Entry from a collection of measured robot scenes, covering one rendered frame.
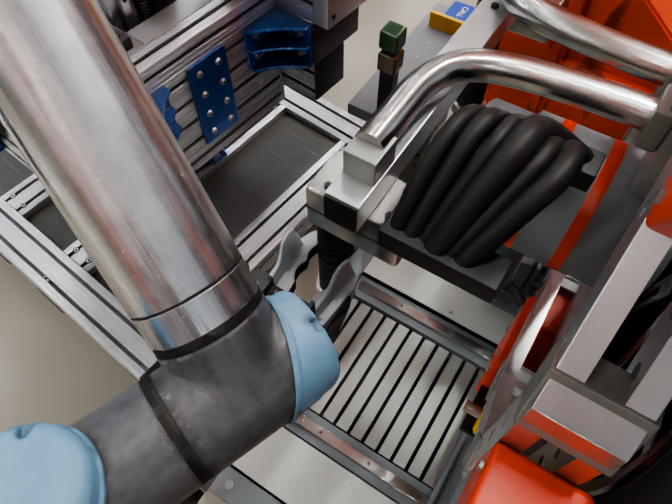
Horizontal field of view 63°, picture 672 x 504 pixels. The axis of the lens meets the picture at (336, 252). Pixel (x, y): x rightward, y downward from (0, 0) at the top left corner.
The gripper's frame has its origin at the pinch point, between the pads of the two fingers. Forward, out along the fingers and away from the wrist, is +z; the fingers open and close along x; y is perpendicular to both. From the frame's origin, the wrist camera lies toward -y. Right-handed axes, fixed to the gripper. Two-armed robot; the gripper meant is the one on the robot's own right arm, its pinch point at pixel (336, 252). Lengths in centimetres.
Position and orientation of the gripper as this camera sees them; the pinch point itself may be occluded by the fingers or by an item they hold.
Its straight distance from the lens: 55.2
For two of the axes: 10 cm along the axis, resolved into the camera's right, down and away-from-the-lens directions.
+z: 5.4, -7.2, 4.5
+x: -8.4, -4.6, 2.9
